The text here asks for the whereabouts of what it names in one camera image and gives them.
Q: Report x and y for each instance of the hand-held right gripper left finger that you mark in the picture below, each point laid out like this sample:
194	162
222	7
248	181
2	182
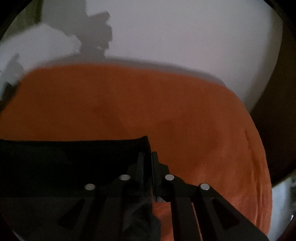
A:
141	171

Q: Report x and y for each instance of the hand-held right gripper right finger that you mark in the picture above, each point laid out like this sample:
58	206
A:
161	183

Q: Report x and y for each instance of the black garment with white labels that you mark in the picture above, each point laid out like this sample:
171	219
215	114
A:
57	157

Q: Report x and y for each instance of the orange blanket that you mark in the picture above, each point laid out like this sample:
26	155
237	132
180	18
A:
161	111

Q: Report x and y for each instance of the brown wooden wardrobe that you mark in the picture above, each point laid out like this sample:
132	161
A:
275	139

